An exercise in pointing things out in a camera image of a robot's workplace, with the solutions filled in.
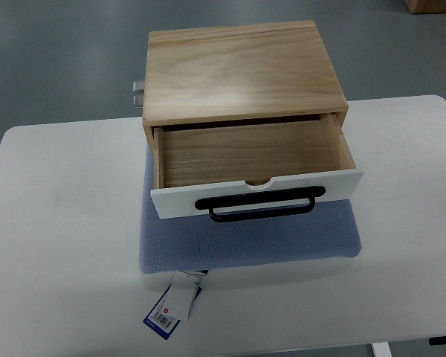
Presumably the upper metal clamp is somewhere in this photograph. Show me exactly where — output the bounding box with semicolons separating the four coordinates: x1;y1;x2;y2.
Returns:
132;80;145;93

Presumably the blue white product tag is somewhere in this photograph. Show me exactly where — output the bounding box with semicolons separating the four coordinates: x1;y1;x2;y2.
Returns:
143;270;208;340

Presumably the metal clamp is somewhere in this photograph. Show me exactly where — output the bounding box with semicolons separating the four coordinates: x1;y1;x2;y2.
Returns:
132;80;145;93
132;95;143;109

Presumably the blue mesh cushion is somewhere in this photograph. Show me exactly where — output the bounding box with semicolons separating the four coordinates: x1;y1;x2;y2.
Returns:
139;149;362;274

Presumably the white drawer black handle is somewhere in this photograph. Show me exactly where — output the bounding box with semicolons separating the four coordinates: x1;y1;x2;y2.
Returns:
150;113;363;222

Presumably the wooden drawer cabinet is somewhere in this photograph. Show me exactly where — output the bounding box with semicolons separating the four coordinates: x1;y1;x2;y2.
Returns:
141;20;349;189

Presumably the lower metal clamp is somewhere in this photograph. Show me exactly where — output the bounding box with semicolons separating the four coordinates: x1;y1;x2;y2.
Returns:
132;95;143;109

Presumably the black bar under table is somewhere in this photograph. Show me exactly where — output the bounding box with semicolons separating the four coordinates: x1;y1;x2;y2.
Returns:
429;336;446;346

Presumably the white table leg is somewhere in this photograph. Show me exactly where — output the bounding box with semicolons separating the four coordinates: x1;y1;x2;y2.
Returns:
371;342;392;357

